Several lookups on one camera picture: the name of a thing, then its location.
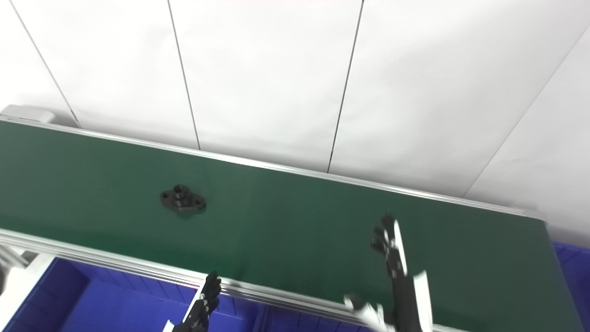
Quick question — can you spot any grey conveyor motor box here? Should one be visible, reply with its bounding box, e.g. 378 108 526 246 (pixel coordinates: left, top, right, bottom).
0 105 56 125

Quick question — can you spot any blue plastic bin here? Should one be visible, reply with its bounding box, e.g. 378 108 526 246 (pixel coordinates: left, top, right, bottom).
263 305 372 332
2 257 266 332
552 241 590 332

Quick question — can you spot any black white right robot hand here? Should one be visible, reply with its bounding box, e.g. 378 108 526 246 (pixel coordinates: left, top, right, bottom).
343 214 434 332

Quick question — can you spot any black flanged metal part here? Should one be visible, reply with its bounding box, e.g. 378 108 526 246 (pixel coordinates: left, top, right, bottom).
159 184 207 214

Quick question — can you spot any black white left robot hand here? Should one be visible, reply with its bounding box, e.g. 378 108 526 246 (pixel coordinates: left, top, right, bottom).
161 272 222 332

